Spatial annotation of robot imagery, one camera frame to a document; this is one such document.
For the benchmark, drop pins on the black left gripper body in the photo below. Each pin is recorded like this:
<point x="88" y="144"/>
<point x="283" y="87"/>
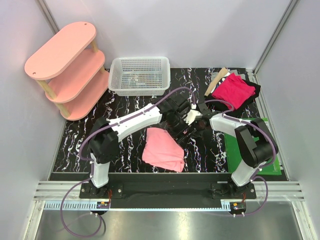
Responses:
<point x="178" y="126"/>

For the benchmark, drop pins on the light pink t-shirt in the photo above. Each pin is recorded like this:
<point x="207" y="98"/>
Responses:
<point x="162" y="151"/>

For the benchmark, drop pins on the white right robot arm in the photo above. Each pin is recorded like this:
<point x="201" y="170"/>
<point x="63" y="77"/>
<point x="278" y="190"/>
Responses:
<point x="255" y="143"/>

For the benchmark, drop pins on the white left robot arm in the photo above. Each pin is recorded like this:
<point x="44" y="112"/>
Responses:
<point x="105" y="137"/>

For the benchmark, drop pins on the magenta folded t-shirt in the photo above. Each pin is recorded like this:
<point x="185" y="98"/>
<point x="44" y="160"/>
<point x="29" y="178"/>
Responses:
<point x="234" y="90"/>

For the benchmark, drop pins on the grey cloth piece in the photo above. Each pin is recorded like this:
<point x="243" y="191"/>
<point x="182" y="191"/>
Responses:
<point x="216" y="74"/>

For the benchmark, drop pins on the green cutting mat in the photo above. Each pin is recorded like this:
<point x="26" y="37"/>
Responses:
<point x="234" y="158"/>

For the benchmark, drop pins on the beige folded cloth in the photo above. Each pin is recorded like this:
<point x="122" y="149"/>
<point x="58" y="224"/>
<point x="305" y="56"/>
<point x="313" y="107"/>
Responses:
<point x="215" y="81"/>

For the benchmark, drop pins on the white plastic mesh basket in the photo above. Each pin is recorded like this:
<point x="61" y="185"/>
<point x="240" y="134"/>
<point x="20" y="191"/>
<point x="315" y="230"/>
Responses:
<point x="139" y="76"/>

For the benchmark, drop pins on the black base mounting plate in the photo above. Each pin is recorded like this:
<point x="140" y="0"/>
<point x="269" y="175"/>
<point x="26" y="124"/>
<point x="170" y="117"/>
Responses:
<point x="142" y="191"/>

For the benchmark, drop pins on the pink three-tier wooden shelf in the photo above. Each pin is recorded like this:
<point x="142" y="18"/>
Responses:
<point x="70" y="69"/>

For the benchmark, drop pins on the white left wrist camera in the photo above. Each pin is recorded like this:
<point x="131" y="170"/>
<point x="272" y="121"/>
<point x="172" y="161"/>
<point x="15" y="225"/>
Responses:
<point x="192" y="115"/>

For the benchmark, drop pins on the white slotted cable duct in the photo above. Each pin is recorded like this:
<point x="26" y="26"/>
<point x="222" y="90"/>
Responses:
<point x="77" y="205"/>

